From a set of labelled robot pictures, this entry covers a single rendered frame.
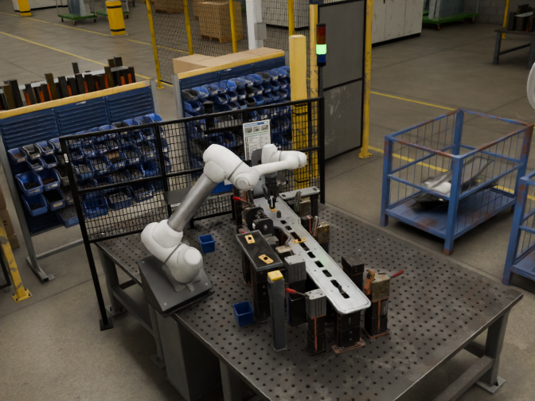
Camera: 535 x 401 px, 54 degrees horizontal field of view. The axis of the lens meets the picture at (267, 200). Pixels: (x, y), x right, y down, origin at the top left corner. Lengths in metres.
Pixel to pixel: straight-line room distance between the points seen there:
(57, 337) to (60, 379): 0.47
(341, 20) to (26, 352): 4.56
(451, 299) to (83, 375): 2.50
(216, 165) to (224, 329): 0.92
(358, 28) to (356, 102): 0.88
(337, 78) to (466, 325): 3.92
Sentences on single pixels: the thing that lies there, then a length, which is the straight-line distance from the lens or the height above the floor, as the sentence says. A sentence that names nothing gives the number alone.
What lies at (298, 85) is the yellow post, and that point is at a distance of 3.99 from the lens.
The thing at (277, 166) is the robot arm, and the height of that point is 1.41.
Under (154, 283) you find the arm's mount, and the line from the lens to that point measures 3.19.
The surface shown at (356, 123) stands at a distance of 6.82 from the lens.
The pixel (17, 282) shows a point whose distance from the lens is 4.96.
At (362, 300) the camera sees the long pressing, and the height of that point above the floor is 1.00.
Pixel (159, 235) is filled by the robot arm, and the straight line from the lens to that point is 3.02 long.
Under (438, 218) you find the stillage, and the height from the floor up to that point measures 0.17.
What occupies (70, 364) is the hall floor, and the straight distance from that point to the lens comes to 4.17.
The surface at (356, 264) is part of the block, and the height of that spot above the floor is 1.03.
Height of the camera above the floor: 2.63
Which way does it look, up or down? 26 degrees down
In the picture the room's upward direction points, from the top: 3 degrees counter-clockwise
